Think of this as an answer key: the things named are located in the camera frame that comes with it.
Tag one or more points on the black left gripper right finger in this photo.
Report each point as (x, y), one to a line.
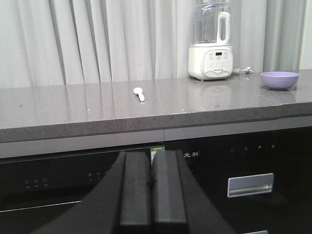
(179, 205)

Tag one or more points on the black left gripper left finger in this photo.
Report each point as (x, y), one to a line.
(119, 203)

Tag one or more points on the light blue plastic spoon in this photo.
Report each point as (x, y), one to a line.
(139, 92)

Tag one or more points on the purple plastic bowl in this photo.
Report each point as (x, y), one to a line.
(279, 80)

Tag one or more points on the green energy label sticker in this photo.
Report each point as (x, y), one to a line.
(154, 150)

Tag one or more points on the black built-in appliance right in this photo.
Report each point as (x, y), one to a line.
(285, 153)

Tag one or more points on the black built-in dishwasher left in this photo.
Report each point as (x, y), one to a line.
(36, 189)

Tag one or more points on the white blender with clear jug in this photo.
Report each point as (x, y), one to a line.
(211, 54)

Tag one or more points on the grey pleated curtain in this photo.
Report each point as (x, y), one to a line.
(57, 42)

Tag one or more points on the silver recessed drawer handle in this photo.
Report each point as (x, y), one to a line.
(250, 185)

